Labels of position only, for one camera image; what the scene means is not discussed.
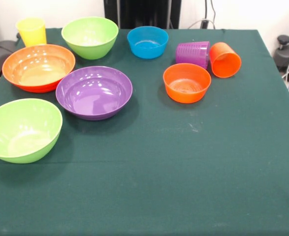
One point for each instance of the small orange plastic bowl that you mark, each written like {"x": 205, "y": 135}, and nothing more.
{"x": 187, "y": 86}

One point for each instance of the blue plastic bowl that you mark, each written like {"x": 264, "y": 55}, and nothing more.
{"x": 146, "y": 46}

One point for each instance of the purple plastic cup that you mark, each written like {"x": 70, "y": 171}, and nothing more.
{"x": 192, "y": 54}

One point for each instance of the orange plastic cup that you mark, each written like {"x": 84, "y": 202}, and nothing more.
{"x": 224, "y": 61}

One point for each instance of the purple plastic bowl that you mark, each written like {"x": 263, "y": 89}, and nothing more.
{"x": 93, "y": 98}

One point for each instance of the dark green tablecloth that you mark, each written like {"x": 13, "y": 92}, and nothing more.
{"x": 159, "y": 172}

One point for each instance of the lime green plastic bowl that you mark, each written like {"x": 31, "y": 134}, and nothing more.
{"x": 90, "y": 48}
{"x": 23, "y": 132}

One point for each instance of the black clamp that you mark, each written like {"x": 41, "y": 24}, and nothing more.
{"x": 204, "y": 24}

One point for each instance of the wide orange plastic bowl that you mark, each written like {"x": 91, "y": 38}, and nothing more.
{"x": 36, "y": 71}

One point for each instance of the yellow plastic cup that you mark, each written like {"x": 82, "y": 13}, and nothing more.
{"x": 33, "y": 34}

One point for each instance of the black stand with knob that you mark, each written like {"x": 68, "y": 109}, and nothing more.
{"x": 285, "y": 52}

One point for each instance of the black office chair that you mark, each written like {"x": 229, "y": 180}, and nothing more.
{"x": 1, "y": 52}

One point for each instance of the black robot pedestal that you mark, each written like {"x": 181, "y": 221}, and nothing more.
{"x": 144, "y": 12}

